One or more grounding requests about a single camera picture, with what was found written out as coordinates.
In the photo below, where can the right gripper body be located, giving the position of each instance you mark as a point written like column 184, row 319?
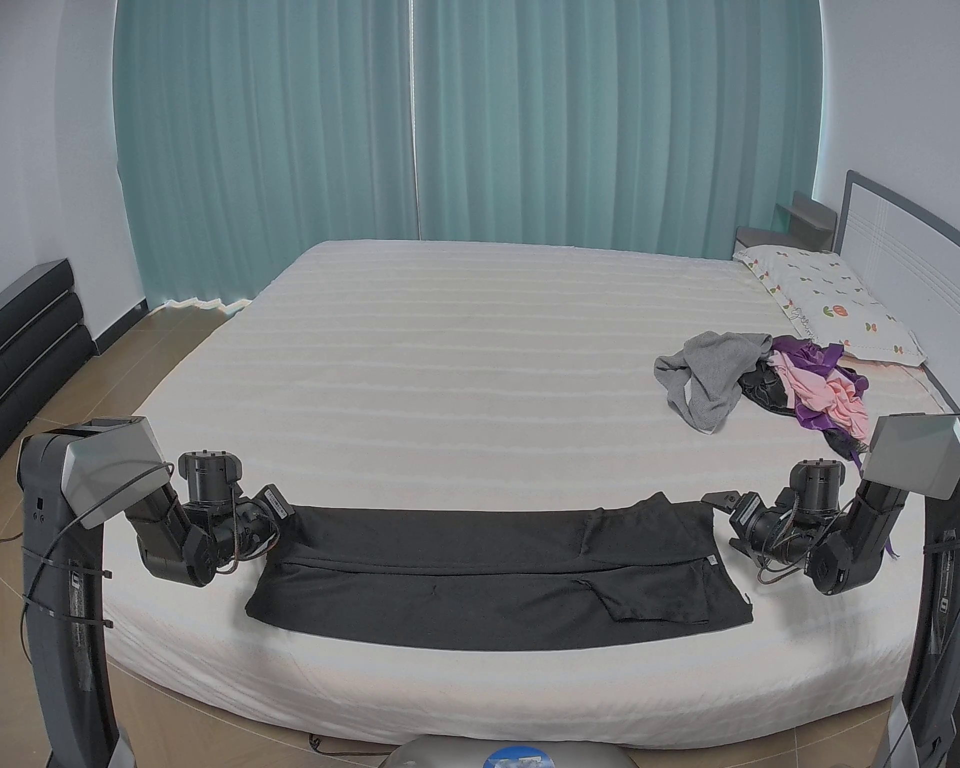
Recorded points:
column 769, row 536

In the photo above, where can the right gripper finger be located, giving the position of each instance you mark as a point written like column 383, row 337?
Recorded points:
column 742, row 553
column 726, row 499

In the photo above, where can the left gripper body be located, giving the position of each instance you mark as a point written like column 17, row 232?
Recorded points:
column 259, row 529

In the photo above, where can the black T-shirt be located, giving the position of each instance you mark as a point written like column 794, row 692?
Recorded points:
column 487, row 585

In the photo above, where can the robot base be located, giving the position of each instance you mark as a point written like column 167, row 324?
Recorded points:
column 450, row 754

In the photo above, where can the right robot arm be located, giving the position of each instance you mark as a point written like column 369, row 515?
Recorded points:
column 915, row 450

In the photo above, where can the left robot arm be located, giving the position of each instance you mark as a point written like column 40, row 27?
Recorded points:
column 60, row 525

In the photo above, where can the bed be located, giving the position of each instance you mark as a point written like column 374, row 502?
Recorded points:
column 450, row 360

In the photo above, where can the grey garment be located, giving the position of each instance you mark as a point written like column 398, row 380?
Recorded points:
column 712, row 375

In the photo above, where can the white printed pillow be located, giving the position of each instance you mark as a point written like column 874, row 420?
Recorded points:
column 832, row 300

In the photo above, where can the grey bedside table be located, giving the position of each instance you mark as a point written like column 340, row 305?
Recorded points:
column 799, row 219

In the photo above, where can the black chest of drawers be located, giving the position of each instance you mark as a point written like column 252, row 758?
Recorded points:
column 37, row 322

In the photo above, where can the blue-green curtain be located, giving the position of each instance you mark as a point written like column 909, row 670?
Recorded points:
column 615, row 127
column 262, row 150

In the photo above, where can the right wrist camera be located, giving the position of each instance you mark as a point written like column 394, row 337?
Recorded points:
column 789, row 501

